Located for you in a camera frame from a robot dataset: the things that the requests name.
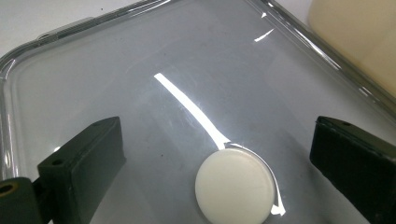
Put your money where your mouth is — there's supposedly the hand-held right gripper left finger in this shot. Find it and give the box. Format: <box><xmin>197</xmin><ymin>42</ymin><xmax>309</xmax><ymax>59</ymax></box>
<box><xmin>36</xmin><ymin>116</ymin><xmax>127</xmax><ymax>224</ymax></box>

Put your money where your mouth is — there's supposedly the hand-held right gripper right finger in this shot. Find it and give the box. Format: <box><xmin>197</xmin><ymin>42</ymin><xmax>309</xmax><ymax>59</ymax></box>
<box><xmin>309</xmin><ymin>115</ymin><xmax>396</xmax><ymax>224</ymax></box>

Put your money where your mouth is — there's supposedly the cream compartment organizer box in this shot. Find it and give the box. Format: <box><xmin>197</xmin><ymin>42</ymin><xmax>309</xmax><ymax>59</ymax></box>
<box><xmin>306</xmin><ymin>0</ymin><xmax>396</xmax><ymax>99</ymax></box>

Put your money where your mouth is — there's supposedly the white round disc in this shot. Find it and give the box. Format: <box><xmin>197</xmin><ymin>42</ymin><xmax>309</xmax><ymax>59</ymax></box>
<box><xmin>194</xmin><ymin>147</ymin><xmax>276</xmax><ymax>224</ymax></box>

